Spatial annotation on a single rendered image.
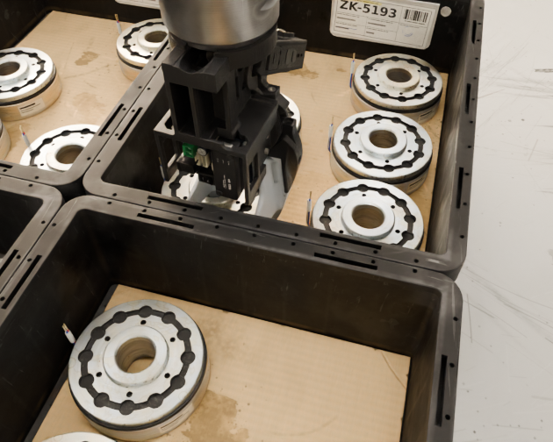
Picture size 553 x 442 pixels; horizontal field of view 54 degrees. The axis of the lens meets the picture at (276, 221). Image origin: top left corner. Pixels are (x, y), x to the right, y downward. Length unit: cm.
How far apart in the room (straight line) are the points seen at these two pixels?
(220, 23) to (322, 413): 29
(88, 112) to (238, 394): 39
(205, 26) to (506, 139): 62
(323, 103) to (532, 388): 39
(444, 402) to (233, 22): 25
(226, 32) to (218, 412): 27
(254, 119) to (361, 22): 35
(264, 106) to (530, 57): 73
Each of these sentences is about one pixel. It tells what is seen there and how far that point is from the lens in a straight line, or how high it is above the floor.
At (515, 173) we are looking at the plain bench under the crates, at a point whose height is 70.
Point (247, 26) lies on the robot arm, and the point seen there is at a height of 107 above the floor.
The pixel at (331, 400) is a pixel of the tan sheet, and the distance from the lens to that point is 44.
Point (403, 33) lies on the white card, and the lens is 72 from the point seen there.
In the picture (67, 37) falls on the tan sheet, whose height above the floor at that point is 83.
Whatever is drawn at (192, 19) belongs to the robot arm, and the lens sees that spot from 34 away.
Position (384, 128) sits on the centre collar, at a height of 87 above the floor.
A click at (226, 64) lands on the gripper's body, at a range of 35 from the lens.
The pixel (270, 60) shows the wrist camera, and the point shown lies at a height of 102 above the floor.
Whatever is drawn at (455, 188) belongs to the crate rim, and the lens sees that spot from 45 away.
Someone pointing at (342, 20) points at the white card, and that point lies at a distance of 72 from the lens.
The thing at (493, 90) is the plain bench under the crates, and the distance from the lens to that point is 97.
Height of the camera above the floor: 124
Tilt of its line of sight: 51 degrees down
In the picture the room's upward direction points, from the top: straight up
